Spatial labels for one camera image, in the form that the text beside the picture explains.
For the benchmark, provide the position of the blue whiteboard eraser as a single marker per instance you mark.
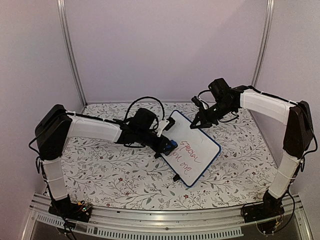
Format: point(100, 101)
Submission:
point(170, 147)

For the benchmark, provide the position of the right aluminium frame post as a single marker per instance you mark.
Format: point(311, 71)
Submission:
point(264, 41)

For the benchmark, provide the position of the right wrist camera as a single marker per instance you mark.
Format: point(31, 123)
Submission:
point(200, 103)

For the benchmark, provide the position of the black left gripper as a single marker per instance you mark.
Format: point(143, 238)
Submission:
point(159, 147)

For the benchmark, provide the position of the left aluminium frame post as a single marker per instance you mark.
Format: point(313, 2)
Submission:
point(62, 12)

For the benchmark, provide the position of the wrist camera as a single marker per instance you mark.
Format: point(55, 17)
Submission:
point(164, 125)
point(200, 103)

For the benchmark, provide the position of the wire whiteboard stand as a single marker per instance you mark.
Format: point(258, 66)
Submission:
point(176, 176)

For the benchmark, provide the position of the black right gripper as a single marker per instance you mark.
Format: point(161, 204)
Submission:
point(198, 118)

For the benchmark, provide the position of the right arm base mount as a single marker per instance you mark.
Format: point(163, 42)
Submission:
point(262, 212)

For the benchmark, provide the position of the floral patterned table mat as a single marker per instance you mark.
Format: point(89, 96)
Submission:
point(111, 175)

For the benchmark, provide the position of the aluminium frame post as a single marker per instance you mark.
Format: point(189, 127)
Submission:
point(264, 41)
point(62, 12)

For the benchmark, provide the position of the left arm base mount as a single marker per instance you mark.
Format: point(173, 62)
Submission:
point(64, 208)

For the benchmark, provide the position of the front aluminium rail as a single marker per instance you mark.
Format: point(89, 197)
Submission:
point(225, 223)

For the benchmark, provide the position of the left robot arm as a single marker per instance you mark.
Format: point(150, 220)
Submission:
point(59, 125)

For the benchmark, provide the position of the small blue-framed whiteboard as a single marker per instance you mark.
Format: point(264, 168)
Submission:
point(195, 150)

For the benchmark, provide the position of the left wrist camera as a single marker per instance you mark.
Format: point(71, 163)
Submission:
point(164, 125)

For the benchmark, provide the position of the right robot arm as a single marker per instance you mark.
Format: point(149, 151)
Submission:
point(294, 115)

